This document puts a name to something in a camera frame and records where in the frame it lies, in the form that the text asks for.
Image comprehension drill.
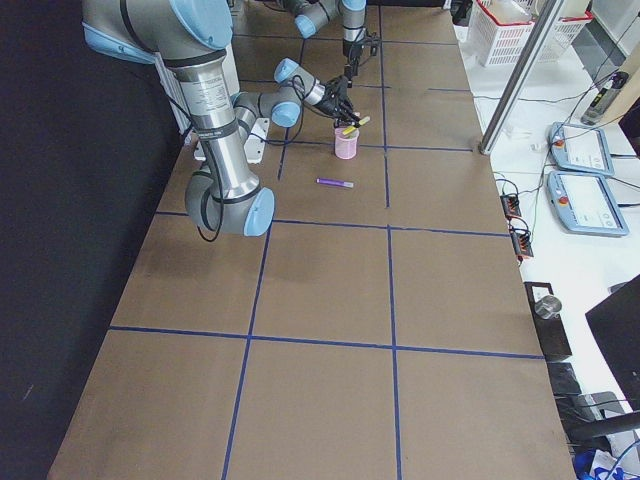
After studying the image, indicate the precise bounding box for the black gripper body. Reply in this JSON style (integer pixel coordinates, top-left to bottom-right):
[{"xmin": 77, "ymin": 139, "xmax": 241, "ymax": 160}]
[
  {"xmin": 315, "ymin": 75, "xmax": 356, "ymax": 120},
  {"xmin": 342, "ymin": 29, "xmax": 379, "ymax": 68}
]

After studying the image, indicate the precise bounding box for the yellow highlighter pen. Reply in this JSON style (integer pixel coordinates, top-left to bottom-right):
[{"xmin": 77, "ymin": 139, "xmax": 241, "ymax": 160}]
[{"xmin": 342, "ymin": 116, "xmax": 371, "ymax": 137}]

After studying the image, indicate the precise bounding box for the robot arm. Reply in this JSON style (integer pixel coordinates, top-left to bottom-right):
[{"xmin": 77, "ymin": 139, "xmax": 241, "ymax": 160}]
[
  {"xmin": 276, "ymin": 0, "xmax": 381, "ymax": 87},
  {"xmin": 82, "ymin": 1, "xmax": 367, "ymax": 236}
]

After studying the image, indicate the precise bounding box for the pink mesh pen holder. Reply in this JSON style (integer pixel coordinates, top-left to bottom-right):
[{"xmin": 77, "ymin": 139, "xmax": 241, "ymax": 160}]
[{"xmin": 334, "ymin": 126, "xmax": 359, "ymax": 160}]

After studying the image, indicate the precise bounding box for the purple marker pen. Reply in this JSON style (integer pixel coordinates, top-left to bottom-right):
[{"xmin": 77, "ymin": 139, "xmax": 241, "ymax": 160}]
[{"xmin": 316, "ymin": 178, "xmax": 354, "ymax": 189}]

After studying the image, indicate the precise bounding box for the white plastic basket red rim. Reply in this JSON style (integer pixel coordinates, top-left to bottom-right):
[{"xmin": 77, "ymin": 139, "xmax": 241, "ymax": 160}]
[{"xmin": 467, "ymin": 1, "xmax": 534, "ymax": 67}]

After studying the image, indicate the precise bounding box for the far teach pendant tablet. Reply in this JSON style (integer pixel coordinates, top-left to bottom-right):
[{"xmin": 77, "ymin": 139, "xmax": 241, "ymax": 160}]
[{"xmin": 548, "ymin": 122, "xmax": 615, "ymax": 177}]

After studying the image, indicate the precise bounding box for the teach pendant tablet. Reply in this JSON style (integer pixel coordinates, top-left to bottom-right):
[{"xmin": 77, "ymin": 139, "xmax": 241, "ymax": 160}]
[
  {"xmin": 546, "ymin": 171, "xmax": 629, "ymax": 237},
  {"xmin": 548, "ymin": 122, "xmax": 615, "ymax": 177}
]

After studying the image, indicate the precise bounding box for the near teach pendant tablet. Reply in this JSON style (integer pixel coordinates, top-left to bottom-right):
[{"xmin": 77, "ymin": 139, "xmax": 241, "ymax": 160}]
[{"xmin": 546, "ymin": 171, "xmax": 629, "ymax": 237}]

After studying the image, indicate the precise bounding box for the metal cup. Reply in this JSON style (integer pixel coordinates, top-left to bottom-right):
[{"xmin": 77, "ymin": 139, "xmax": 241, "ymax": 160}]
[{"xmin": 534, "ymin": 295, "xmax": 562, "ymax": 320}]

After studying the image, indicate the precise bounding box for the black monitor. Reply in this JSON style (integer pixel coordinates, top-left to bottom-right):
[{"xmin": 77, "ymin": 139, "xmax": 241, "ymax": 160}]
[{"xmin": 586, "ymin": 277, "xmax": 640, "ymax": 410}]

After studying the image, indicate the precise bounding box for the aluminium frame post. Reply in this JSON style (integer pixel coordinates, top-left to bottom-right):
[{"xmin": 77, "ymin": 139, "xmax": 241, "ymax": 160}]
[{"xmin": 478, "ymin": 0, "xmax": 565, "ymax": 155}]

